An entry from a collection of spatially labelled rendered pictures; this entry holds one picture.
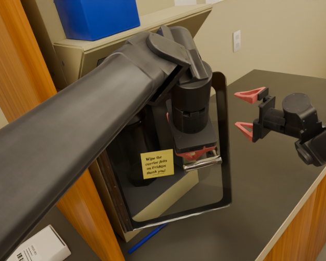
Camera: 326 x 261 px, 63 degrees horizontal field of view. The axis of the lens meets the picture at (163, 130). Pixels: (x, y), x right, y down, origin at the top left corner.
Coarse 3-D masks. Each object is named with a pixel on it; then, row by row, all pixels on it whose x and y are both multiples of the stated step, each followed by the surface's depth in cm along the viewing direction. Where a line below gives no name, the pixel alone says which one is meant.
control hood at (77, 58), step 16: (144, 16) 57; (160, 16) 53; (176, 16) 51; (192, 16) 53; (128, 32) 45; (192, 32) 61; (64, 48) 44; (80, 48) 40; (96, 48) 41; (112, 48) 44; (64, 64) 47; (80, 64) 43; (96, 64) 45
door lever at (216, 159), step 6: (216, 150) 64; (216, 156) 60; (192, 162) 60; (198, 162) 60; (204, 162) 59; (210, 162) 59; (216, 162) 60; (186, 168) 59; (192, 168) 59; (198, 168) 60
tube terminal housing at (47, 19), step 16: (32, 0) 45; (48, 0) 45; (144, 0) 58; (160, 0) 61; (32, 16) 48; (48, 16) 46; (48, 32) 47; (64, 32) 48; (48, 48) 50; (48, 64) 54; (64, 80) 51; (96, 160) 61; (96, 176) 67; (112, 208) 70; (112, 224) 79; (128, 240) 76
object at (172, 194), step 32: (224, 96) 58; (128, 128) 58; (160, 128) 59; (224, 128) 62; (128, 160) 62; (224, 160) 66; (128, 192) 66; (160, 192) 68; (192, 192) 70; (224, 192) 72
